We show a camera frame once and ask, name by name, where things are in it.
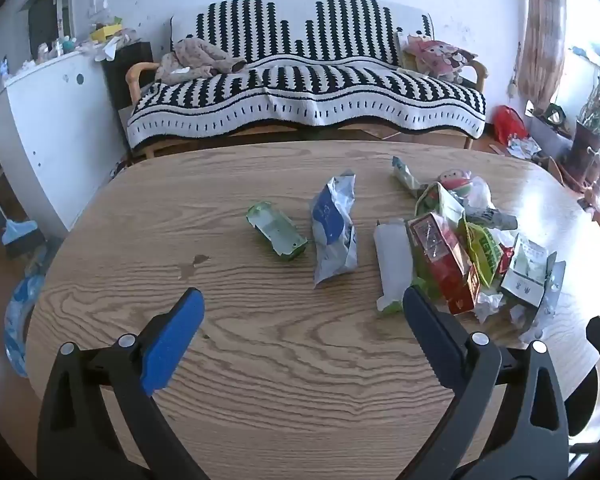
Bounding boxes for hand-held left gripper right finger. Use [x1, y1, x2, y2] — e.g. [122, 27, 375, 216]
[402, 285, 571, 480]

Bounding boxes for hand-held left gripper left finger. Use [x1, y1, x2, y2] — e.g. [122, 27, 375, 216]
[36, 287, 211, 480]

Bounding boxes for white green plastic packet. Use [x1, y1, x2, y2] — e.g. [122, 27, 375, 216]
[373, 219, 415, 317]

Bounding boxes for green crushed carton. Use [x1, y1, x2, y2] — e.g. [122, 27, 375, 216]
[246, 201, 309, 261]

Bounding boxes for crumpled white paper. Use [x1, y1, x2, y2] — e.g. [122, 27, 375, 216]
[474, 289, 505, 324]

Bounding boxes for silver foil wrapper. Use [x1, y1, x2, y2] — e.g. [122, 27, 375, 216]
[519, 259, 567, 345]

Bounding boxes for red carton box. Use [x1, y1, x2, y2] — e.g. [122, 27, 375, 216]
[405, 212, 481, 316]

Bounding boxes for wooden table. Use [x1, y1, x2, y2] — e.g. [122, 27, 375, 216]
[24, 140, 600, 480]

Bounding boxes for yellow green snack packet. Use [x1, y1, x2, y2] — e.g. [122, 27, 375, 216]
[461, 220, 504, 289]

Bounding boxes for white green paper box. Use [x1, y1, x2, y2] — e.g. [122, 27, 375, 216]
[500, 232, 557, 309]

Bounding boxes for green white folded carton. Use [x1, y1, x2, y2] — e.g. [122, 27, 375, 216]
[415, 182, 467, 228]

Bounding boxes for white crumpled plastic bag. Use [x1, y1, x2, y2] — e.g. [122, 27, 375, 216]
[466, 176, 519, 232]

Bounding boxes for blue white plastic bag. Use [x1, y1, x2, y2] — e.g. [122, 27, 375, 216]
[310, 171, 359, 289]

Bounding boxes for watermelon print packet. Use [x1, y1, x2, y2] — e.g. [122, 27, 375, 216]
[432, 169, 475, 202]

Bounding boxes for green white torn wrapper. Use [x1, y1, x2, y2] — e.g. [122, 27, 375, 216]
[391, 155, 427, 197]

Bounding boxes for blue broom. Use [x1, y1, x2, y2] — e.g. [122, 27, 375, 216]
[0, 164, 47, 261]

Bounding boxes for scattered papers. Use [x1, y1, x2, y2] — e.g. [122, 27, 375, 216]
[502, 134, 544, 162]

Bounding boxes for red bag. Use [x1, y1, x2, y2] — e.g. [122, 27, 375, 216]
[492, 104, 530, 145]

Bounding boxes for white cabinet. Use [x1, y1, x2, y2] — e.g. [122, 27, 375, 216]
[0, 49, 131, 239]

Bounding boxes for black side cabinet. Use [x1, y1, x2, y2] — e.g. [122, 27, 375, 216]
[102, 41, 155, 112]

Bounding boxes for beige pink garment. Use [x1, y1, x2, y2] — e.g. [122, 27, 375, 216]
[155, 36, 249, 86]

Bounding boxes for patterned curtain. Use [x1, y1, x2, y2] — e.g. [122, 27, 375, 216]
[522, 0, 567, 104]

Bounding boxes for yellow box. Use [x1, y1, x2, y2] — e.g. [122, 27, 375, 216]
[89, 23, 125, 44]

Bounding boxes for blue patterned inflatable ring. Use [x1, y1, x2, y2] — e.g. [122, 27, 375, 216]
[3, 254, 49, 379]

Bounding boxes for wooden frame sofa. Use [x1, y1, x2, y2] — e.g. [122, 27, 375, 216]
[125, 0, 490, 163]

